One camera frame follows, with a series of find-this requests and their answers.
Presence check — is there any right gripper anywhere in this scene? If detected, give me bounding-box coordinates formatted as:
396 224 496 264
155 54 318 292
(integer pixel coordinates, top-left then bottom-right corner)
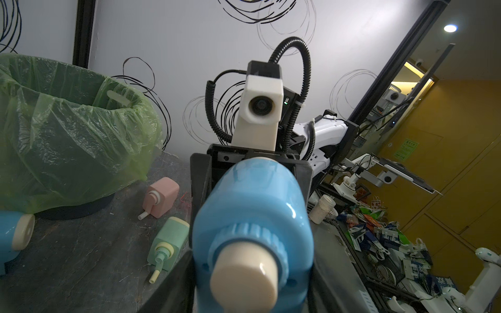
189 144 313 243

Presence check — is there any blue sharpener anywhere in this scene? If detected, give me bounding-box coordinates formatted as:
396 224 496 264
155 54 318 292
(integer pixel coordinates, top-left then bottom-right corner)
1 211 35 276
193 157 314 312

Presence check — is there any clear pink shavings tray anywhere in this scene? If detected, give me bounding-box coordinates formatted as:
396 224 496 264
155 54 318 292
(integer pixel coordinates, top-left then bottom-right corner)
180 192 192 213

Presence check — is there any pink pencil sharpener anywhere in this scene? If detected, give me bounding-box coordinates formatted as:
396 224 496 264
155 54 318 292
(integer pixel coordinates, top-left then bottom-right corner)
138 177 180 220

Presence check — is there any green cream pencil sharpener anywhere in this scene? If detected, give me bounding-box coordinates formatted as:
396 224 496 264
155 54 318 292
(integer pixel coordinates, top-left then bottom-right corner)
147 216 190 284

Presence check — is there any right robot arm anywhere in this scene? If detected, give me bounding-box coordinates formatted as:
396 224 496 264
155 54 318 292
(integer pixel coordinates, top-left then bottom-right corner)
189 112 358 249

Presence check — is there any bin with green bag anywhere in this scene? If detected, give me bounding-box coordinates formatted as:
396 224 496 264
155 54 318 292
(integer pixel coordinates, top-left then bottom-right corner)
1 53 163 214

